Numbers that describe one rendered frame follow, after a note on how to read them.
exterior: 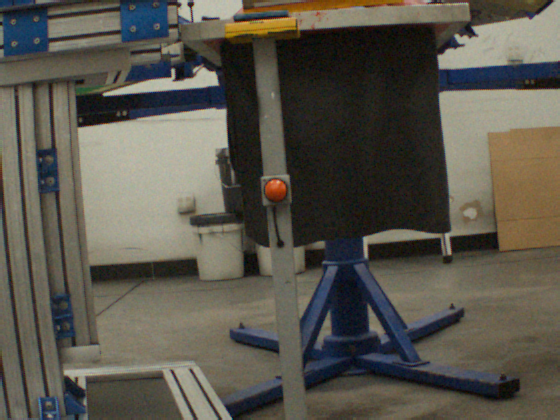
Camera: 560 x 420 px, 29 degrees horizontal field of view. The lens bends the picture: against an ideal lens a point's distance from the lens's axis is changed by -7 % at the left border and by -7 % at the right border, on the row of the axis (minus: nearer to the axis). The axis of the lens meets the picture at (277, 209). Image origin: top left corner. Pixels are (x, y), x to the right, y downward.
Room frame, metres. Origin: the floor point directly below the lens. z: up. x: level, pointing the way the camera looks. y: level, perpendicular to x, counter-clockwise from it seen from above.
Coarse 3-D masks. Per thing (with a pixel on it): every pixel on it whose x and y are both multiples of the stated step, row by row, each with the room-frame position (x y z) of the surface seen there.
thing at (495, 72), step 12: (444, 72) 3.45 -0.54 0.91; (456, 72) 3.44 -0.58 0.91; (468, 72) 3.41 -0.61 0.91; (480, 72) 3.39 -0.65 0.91; (492, 72) 3.37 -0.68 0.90; (504, 72) 3.35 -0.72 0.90; (516, 72) 3.32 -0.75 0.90; (528, 72) 3.30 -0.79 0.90; (540, 72) 3.28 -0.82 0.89; (552, 72) 3.26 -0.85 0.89; (444, 84) 3.45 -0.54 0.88; (456, 84) 3.46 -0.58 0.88
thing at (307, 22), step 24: (192, 24) 2.27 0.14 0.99; (216, 24) 2.27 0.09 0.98; (312, 24) 2.26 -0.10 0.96; (336, 24) 2.26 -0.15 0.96; (360, 24) 2.26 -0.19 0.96; (384, 24) 2.25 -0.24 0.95; (408, 24) 2.27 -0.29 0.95; (432, 24) 2.28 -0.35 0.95; (456, 24) 2.31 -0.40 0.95; (192, 48) 2.44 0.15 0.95
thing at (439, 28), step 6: (426, 24) 2.29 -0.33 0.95; (438, 24) 2.29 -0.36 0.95; (444, 24) 2.30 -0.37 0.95; (330, 30) 2.31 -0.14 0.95; (336, 30) 2.32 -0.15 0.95; (342, 30) 2.33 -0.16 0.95; (348, 30) 2.33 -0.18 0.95; (354, 30) 2.34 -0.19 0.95; (360, 30) 2.35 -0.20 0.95; (366, 30) 2.36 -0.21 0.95; (372, 30) 2.36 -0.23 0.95; (438, 30) 2.43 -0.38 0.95
